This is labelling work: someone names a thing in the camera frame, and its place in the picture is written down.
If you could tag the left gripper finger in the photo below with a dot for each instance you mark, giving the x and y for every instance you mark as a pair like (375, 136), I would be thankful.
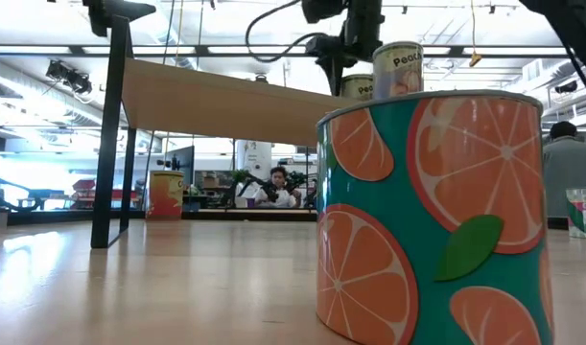
(336, 79)

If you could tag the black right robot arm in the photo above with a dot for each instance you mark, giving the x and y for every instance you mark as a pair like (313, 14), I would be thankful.
(575, 19)

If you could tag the black background robot arm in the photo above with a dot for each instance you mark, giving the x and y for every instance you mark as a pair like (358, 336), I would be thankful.
(266, 189)

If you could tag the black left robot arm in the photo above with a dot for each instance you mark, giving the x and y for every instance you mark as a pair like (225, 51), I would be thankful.
(364, 24)

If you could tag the wooden shelf with black legs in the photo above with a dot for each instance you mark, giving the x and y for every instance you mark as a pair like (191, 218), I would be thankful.
(216, 105)

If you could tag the peach can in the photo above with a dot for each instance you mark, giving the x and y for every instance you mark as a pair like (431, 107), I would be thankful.
(398, 72)
(357, 88)

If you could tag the seated person in white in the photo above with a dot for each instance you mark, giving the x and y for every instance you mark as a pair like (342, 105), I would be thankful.
(278, 196)

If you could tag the green potted plant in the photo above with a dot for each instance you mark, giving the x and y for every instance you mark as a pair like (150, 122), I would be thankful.
(240, 175)

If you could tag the teal can with orange slices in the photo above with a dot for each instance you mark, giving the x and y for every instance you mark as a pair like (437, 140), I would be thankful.
(417, 215)

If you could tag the black computer monitor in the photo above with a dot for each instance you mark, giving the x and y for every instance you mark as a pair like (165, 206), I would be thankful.
(182, 165)

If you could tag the corn can yellow orange label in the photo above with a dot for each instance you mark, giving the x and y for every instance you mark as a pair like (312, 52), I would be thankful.
(165, 196)

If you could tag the black ceiling track light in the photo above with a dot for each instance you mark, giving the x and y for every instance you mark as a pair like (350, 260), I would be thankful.
(69, 76)
(566, 87)

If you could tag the person in grey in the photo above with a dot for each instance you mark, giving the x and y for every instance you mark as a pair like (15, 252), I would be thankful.
(570, 177)

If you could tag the green peas can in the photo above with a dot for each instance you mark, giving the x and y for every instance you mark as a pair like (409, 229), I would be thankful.
(585, 215)

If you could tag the black table frame rail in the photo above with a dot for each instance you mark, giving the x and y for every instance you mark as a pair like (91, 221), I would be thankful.
(225, 215)

